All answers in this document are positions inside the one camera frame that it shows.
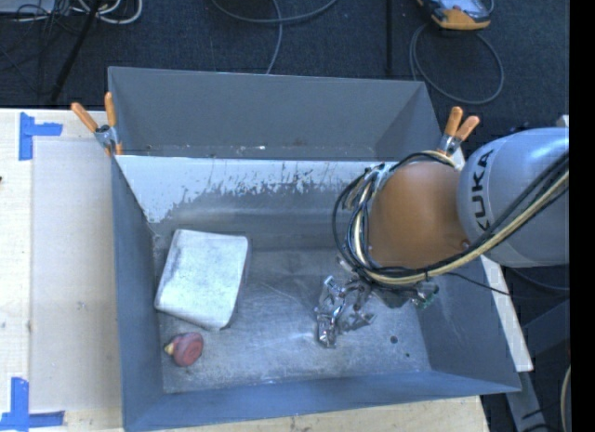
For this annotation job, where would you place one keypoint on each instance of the grey metal bin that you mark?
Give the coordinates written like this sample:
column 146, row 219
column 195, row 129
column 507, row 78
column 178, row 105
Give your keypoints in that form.
column 279, row 281

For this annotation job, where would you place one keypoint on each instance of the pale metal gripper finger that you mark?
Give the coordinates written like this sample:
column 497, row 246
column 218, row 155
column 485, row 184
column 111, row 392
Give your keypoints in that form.
column 357, row 314
column 329, row 323

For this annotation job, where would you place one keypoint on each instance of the white foam block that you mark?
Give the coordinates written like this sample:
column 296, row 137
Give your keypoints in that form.
column 200, row 277

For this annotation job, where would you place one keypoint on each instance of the red round toy fruit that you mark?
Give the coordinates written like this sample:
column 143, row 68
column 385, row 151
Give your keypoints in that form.
column 188, row 350

